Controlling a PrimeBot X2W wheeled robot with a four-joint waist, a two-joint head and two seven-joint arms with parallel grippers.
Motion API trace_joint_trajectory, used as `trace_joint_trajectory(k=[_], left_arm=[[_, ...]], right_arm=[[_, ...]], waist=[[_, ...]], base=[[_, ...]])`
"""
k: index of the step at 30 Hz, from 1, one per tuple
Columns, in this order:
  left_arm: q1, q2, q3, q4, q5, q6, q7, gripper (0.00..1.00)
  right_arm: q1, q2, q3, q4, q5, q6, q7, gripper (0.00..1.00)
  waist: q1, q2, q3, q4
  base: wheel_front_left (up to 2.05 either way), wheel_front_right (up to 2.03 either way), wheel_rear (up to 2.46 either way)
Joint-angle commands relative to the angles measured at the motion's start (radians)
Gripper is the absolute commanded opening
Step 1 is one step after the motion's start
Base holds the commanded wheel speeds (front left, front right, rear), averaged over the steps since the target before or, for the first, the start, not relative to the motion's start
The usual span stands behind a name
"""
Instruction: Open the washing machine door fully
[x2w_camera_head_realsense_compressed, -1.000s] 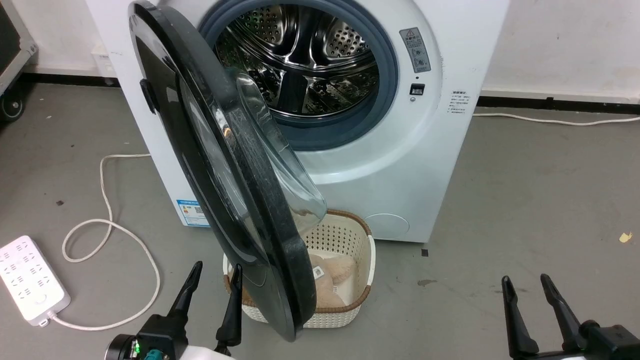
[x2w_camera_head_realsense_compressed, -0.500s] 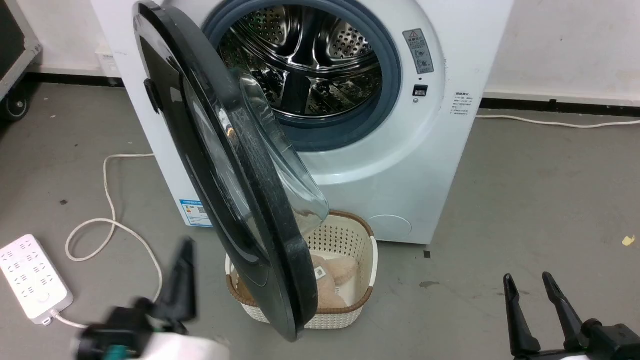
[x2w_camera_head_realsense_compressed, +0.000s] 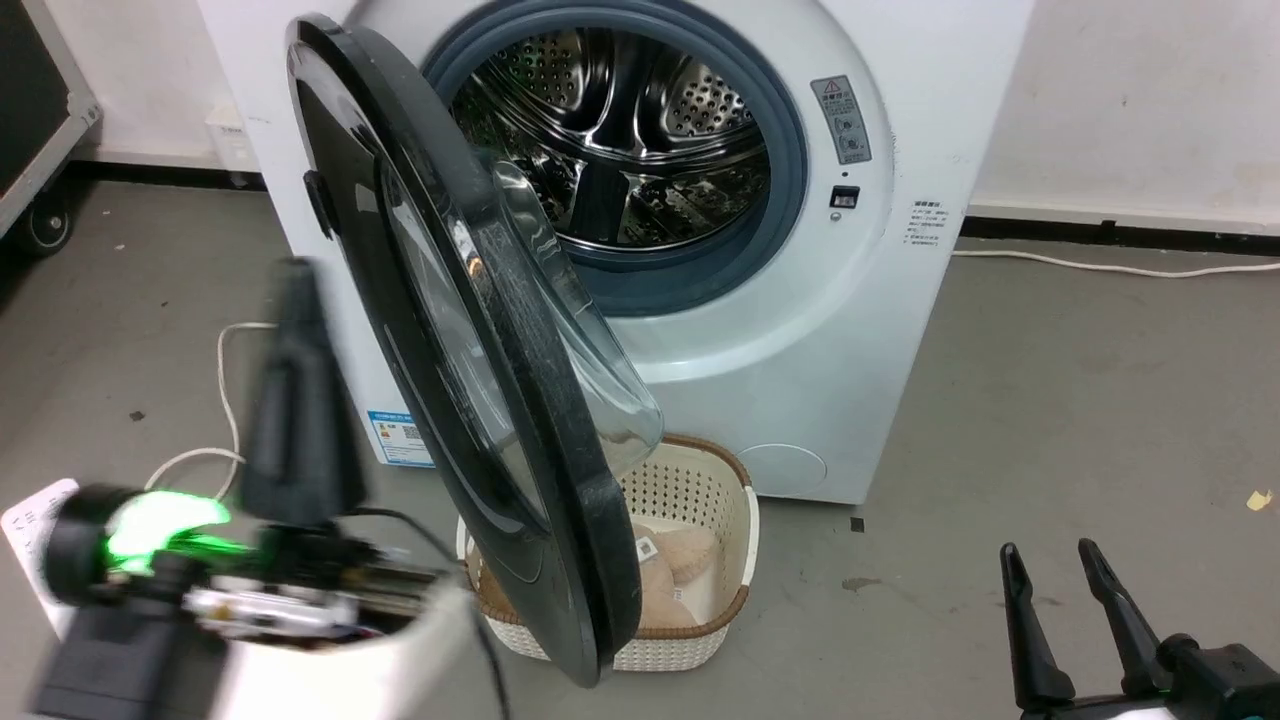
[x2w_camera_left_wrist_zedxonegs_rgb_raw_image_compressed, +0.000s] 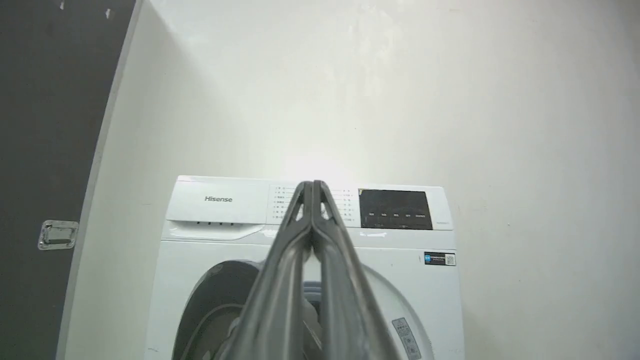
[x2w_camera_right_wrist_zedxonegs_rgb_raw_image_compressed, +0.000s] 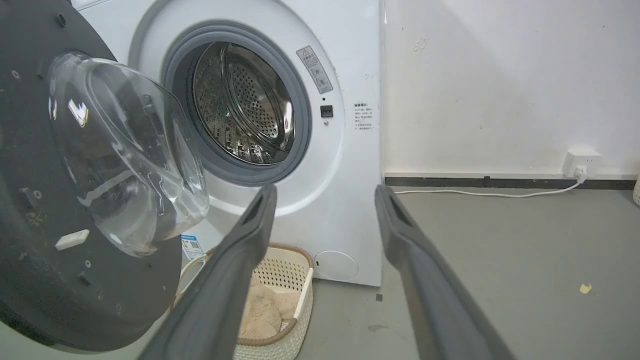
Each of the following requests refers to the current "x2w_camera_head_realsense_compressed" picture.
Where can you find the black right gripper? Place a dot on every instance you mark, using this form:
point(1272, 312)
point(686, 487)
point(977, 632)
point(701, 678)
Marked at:
point(1220, 685)

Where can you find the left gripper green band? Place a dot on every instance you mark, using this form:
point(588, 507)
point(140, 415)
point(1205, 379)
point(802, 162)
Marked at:
point(160, 530)

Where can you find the black round washer door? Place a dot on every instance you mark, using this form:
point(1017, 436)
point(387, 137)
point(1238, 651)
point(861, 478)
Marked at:
point(520, 400)

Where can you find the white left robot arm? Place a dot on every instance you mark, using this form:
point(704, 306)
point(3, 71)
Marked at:
point(350, 680)

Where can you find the white front-load washing machine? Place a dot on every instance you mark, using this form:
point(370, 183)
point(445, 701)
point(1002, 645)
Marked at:
point(880, 350)

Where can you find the black door latch socket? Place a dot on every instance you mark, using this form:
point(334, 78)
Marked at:
point(845, 197)

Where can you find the grey rubber door gasket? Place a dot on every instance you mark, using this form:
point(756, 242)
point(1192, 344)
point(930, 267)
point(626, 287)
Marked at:
point(785, 190)

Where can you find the blue energy label sticker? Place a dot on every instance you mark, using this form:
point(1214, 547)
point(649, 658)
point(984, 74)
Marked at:
point(395, 440)

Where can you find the yellow paper scrap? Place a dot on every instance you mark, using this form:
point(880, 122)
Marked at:
point(1259, 500)

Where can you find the beige plush toy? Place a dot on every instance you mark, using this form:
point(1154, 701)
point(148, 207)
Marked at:
point(685, 555)

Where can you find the white basket with brown rim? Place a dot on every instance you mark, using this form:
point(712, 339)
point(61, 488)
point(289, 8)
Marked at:
point(700, 485)

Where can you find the black flight case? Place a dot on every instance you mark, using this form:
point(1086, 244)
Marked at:
point(30, 90)

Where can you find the small white text sticker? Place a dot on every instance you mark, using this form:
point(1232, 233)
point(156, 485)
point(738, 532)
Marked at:
point(925, 223)

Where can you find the steel washer drum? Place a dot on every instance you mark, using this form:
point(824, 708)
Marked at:
point(640, 110)

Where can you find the grey warning sticker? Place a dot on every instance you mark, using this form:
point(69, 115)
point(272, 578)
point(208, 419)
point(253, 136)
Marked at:
point(841, 120)

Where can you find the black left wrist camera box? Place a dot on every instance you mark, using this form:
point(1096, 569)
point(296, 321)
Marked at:
point(120, 660)

